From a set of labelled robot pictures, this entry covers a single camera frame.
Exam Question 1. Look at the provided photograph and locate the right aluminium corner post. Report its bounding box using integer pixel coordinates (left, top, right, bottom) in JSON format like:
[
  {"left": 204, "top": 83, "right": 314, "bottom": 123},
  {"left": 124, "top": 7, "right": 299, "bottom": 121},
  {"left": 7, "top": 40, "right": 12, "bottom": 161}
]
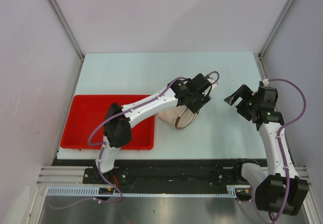
[{"left": 257, "top": 0, "right": 306, "bottom": 58}]

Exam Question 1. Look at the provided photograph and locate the red plastic tray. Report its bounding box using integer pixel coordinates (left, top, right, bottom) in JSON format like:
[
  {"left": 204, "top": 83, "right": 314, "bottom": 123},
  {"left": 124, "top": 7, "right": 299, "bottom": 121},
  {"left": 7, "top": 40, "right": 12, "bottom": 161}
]
[{"left": 60, "top": 95, "right": 155, "bottom": 151}]

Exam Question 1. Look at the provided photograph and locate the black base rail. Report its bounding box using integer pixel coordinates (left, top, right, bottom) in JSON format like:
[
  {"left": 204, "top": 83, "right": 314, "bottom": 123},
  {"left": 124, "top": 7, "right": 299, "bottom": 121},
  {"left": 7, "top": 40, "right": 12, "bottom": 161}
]
[{"left": 51, "top": 159, "right": 268, "bottom": 187}]

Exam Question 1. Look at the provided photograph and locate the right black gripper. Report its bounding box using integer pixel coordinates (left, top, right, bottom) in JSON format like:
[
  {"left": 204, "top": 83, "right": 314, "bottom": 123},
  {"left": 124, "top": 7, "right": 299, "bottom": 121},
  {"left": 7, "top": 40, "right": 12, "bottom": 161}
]
[{"left": 224, "top": 84, "right": 260, "bottom": 121}]

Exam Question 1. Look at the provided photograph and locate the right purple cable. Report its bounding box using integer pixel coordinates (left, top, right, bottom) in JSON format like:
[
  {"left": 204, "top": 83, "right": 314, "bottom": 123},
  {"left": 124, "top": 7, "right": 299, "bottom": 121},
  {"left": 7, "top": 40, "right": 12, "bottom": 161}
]
[{"left": 251, "top": 78, "right": 308, "bottom": 222}]

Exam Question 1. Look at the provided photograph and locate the white slotted cable duct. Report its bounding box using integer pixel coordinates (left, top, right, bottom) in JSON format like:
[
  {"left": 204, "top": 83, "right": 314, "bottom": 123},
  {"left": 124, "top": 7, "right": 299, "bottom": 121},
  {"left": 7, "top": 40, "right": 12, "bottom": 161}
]
[{"left": 46, "top": 186, "right": 237, "bottom": 198}]

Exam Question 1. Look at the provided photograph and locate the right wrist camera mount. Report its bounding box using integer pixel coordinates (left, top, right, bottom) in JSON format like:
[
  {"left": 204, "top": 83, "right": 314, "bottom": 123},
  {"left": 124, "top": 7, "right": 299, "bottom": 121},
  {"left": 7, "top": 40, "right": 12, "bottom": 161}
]
[{"left": 262, "top": 79, "right": 270, "bottom": 86}]

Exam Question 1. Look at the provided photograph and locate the beige mesh laundry bag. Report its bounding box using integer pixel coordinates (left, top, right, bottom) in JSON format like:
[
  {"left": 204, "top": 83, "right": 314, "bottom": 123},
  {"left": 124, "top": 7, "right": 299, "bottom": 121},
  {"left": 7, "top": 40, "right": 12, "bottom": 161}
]
[{"left": 157, "top": 105, "right": 200, "bottom": 130}]

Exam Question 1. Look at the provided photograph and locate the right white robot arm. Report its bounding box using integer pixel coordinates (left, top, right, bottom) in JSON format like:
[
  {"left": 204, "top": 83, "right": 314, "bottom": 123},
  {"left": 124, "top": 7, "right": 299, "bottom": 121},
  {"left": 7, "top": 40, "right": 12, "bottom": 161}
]
[{"left": 224, "top": 83, "right": 309, "bottom": 216}]

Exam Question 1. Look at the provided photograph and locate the left aluminium corner post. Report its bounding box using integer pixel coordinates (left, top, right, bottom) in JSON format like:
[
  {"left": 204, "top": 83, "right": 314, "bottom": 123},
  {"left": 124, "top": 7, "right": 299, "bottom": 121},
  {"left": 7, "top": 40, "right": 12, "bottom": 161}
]
[{"left": 47, "top": 0, "right": 85, "bottom": 62}]

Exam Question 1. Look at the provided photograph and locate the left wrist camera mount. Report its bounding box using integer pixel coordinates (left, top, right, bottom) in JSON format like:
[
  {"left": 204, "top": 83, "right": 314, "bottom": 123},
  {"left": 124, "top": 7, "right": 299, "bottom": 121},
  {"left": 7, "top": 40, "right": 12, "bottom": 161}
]
[{"left": 207, "top": 83, "right": 218, "bottom": 92}]

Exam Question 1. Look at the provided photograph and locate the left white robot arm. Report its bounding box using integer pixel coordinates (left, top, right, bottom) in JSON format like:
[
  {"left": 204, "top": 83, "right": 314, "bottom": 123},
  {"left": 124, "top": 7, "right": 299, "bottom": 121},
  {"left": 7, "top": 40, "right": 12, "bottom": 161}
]
[{"left": 87, "top": 73, "right": 218, "bottom": 184}]

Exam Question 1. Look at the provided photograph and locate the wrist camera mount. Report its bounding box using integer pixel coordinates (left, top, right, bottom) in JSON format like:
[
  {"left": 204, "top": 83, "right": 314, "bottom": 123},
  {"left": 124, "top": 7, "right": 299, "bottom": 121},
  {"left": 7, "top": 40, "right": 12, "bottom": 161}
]
[
  {"left": 207, "top": 83, "right": 218, "bottom": 92},
  {"left": 262, "top": 79, "right": 270, "bottom": 86}
]

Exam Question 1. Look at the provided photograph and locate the aluminium corner post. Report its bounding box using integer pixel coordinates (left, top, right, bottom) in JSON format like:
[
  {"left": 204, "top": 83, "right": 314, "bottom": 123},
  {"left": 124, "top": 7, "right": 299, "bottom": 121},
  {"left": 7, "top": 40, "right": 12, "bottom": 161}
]
[
  {"left": 257, "top": 0, "right": 306, "bottom": 58},
  {"left": 47, "top": 0, "right": 85, "bottom": 62}
]

